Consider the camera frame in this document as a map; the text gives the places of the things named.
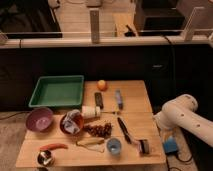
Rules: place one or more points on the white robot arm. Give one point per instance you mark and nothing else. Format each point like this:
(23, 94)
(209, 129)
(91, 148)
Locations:
(181, 112)

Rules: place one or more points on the orange fruit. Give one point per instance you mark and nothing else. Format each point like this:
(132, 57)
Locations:
(102, 85)

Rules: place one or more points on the black remote control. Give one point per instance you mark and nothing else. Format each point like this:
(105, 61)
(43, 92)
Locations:
(99, 100)

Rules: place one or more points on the green plastic tray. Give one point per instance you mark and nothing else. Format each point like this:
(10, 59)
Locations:
(58, 91)

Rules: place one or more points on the bunch of dark grapes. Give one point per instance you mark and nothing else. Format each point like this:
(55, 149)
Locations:
(103, 131)

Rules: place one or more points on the brown bowl with wrapper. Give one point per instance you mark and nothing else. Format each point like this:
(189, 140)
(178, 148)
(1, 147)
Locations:
(72, 122)

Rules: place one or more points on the blue cup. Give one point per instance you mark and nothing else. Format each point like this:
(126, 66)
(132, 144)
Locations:
(114, 146)

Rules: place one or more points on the dish brush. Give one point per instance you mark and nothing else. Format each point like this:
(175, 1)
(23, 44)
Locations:
(142, 145)

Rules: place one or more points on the purple bowl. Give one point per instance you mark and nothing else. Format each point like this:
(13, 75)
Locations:
(39, 119)

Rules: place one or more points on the red chili pepper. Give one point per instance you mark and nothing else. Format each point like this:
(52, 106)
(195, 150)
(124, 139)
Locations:
(53, 146)

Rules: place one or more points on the black box background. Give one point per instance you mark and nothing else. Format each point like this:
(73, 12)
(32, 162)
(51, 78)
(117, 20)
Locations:
(157, 15)

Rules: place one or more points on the blue box on floor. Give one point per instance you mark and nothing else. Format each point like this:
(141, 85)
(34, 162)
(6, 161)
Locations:
(170, 145)

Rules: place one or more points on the black handled tool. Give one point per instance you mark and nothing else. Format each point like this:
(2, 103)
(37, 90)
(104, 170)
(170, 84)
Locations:
(124, 130)

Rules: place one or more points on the white post left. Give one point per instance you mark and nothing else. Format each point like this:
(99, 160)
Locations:
(94, 21)

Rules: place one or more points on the white post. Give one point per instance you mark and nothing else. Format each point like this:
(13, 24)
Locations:
(94, 21)
(191, 24)

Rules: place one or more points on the white post right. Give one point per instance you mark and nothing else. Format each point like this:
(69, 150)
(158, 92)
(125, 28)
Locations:
(191, 24)

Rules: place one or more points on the white metal rail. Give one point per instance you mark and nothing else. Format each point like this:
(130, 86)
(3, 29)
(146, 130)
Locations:
(104, 41)

